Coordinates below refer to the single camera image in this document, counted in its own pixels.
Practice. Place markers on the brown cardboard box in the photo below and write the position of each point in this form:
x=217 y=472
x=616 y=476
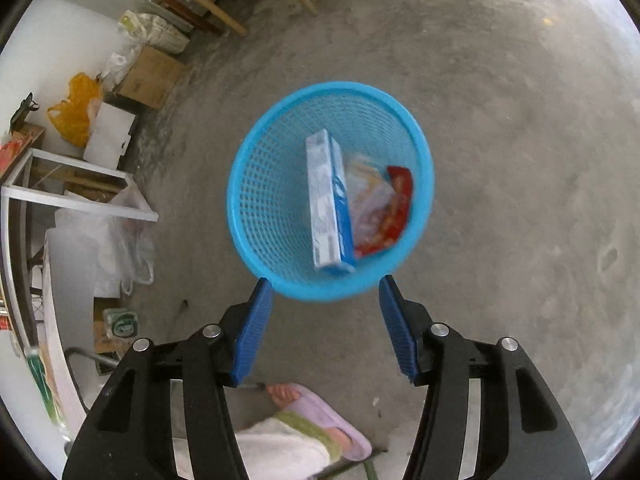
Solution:
x=150 y=77

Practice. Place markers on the white table with wooden top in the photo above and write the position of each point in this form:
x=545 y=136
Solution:
x=80 y=201

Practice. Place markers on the lilac slipper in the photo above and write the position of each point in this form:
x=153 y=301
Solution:
x=325 y=412

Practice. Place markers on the white plastic bag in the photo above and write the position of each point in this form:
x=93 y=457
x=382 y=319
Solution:
x=120 y=62

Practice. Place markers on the floral checked tablecloth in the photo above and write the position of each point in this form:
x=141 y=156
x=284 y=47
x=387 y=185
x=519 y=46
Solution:
x=65 y=375

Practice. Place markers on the white foam box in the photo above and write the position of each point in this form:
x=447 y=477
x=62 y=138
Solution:
x=107 y=135

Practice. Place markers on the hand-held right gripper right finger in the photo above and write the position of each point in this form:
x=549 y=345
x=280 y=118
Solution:
x=397 y=335

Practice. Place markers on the yellow plastic bag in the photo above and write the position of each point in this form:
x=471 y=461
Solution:
x=75 y=110

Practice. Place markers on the blue and white carton box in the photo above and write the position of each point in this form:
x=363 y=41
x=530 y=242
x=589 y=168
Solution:
x=325 y=200

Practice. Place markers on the red snack bag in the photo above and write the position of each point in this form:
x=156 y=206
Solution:
x=397 y=210

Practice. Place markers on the clear pink snack wrapper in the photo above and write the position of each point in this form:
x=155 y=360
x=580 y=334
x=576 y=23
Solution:
x=367 y=195

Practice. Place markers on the green and white packet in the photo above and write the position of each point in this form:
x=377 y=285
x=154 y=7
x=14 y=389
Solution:
x=120 y=322

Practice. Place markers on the blue plastic mesh waste basket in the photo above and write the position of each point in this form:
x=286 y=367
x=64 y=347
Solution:
x=270 y=185

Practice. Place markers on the clear plastic bag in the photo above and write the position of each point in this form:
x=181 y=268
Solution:
x=125 y=240

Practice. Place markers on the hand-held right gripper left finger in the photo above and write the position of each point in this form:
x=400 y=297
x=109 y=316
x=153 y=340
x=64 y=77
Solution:
x=250 y=340

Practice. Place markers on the white and green printed sack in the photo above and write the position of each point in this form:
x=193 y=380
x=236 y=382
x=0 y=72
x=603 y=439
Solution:
x=155 y=30

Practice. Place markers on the person's foot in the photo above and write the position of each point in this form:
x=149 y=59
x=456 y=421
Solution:
x=282 y=392

